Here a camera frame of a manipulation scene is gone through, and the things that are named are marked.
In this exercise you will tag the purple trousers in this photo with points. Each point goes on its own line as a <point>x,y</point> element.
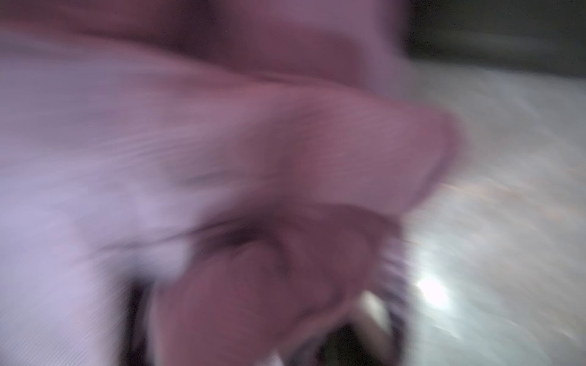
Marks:
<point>241,157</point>

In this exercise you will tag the black file rack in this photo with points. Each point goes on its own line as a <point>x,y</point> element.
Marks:
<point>537,36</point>

